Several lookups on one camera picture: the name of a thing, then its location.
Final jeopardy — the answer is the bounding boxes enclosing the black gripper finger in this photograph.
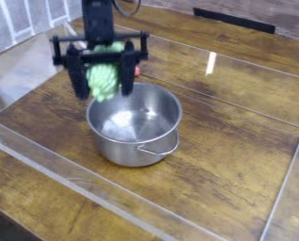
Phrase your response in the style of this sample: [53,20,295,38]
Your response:
[65,43,89,100]
[119,41,136,96]

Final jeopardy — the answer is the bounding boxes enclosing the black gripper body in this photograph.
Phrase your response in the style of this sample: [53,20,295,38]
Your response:
[50,0,149,65]

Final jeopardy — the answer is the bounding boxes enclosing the green bitter gourd toy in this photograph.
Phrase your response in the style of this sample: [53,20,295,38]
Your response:
[85,41,125,104]

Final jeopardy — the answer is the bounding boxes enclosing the silver steel pot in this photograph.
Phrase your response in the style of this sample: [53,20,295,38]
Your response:
[87,83,181,167]

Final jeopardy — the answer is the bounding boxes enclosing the red handled spoon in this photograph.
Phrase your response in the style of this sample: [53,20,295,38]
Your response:
[135,66,140,77]

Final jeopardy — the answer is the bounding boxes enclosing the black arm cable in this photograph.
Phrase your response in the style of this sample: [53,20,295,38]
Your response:
[111,0,143,19]

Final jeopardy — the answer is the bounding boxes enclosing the black wall strip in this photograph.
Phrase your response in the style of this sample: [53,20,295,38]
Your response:
[192,8,276,34]

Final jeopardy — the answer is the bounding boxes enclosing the clear acrylic enclosure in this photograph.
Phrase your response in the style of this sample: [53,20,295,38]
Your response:
[0,35,299,241]

